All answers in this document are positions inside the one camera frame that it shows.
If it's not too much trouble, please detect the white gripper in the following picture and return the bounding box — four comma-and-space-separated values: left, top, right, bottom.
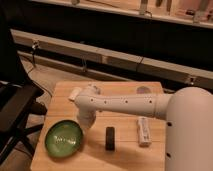
77, 110, 96, 130

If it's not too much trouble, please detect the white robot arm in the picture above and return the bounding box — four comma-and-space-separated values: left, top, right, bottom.
68, 85, 213, 171

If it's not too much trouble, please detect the black office chair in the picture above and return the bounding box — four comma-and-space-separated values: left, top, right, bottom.
0, 85, 47, 165

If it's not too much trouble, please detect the black rectangular block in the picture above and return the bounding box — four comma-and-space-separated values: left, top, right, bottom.
105, 127, 115, 151

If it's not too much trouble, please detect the white remote controller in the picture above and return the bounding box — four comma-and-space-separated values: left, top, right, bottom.
137, 117, 151, 147

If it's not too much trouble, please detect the green ceramic bowl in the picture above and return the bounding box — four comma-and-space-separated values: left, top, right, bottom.
44, 120, 84, 158

